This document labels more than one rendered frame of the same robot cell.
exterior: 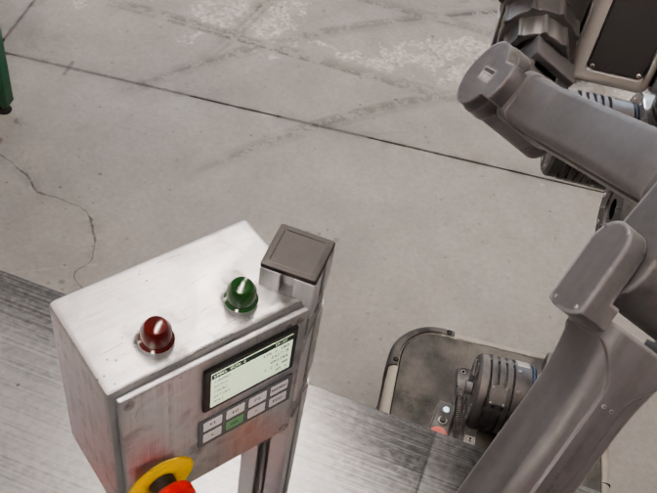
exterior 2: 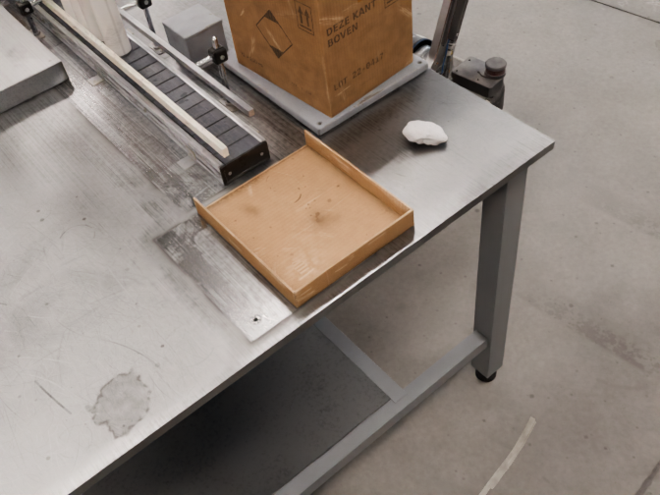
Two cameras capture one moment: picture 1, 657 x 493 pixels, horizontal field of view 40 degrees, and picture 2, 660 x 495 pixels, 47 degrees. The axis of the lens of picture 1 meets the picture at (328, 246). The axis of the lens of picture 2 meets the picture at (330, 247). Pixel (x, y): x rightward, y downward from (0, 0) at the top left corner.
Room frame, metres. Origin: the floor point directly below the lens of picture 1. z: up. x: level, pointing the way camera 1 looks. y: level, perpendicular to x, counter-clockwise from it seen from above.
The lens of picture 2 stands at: (-0.54, -1.67, 1.81)
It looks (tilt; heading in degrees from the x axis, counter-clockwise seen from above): 49 degrees down; 46
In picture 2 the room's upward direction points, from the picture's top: 9 degrees counter-clockwise
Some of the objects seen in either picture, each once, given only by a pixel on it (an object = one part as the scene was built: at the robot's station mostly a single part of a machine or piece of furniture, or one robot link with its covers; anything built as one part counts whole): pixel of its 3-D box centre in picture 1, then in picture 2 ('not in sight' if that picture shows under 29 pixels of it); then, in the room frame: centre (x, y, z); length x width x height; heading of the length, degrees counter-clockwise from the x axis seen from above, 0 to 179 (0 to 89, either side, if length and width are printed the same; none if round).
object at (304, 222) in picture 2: not in sight; (302, 211); (0.09, -0.97, 0.85); 0.30 x 0.26 x 0.04; 78
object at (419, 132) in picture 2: not in sight; (424, 133); (0.38, -1.03, 0.85); 0.08 x 0.07 x 0.04; 86
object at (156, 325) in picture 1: (155, 333); not in sight; (0.36, 0.11, 1.49); 0.03 x 0.03 x 0.02
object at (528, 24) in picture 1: (537, 38); not in sight; (0.85, -0.18, 1.45); 0.09 x 0.08 x 0.12; 86
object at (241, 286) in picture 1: (241, 292); not in sight; (0.41, 0.06, 1.49); 0.03 x 0.03 x 0.02
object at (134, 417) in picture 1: (184, 373); not in sight; (0.40, 0.10, 1.38); 0.17 x 0.10 x 0.19; 133
